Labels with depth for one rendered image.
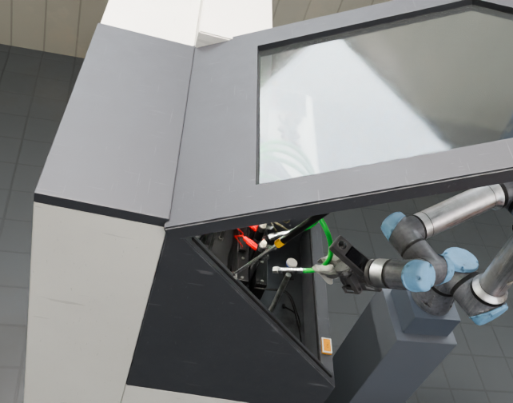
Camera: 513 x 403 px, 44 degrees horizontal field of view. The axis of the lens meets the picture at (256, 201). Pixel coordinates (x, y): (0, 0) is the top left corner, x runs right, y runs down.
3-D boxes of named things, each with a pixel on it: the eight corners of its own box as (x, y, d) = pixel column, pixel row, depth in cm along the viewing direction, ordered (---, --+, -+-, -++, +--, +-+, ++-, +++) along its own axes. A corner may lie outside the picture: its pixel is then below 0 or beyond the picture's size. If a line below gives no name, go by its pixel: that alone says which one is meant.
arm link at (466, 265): (444, 263, 224) (463, 238, 215) (470, 293, 217) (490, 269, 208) (420, 271, 218) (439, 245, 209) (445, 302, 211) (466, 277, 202)
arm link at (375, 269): (376, 272, 157) (392, 251, 161) (362, 271, 161) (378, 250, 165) (388, 295, 160) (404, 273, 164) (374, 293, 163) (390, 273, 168)
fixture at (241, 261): (254, 313, 208) (268, 285, 197) (224, 307, 206) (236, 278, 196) (255, 236, 232) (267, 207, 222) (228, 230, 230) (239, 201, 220)
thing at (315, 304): (316, 401, 196) (334, 374, 185) (302, 399, 195) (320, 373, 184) (306, 249, 240) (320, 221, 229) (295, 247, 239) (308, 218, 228)
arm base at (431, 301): (443, 282, 232) (456, 265, 225) (456, 317, 221) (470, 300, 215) (406, 278, 228) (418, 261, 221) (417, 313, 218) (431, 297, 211)
